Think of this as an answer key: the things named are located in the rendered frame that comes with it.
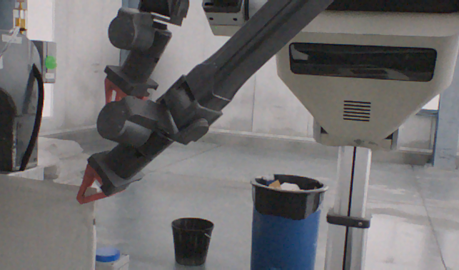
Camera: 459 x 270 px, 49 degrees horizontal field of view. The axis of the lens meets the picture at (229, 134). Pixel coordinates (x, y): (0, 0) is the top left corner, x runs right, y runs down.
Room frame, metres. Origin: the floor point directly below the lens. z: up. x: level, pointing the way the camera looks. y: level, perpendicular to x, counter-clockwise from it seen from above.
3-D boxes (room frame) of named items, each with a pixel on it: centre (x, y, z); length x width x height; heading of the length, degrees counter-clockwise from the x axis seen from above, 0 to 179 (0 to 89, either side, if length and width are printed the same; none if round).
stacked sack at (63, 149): (4.25, 1.62, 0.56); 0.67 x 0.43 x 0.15; 73
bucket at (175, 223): (3.32, 0.21, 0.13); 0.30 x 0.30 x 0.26
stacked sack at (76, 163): (4.16, 1.43, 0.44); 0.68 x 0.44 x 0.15; 163
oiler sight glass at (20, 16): (1.02, 0.43, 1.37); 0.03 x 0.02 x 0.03; 73
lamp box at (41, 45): (1.08, 0.42, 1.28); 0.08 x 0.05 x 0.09; 73
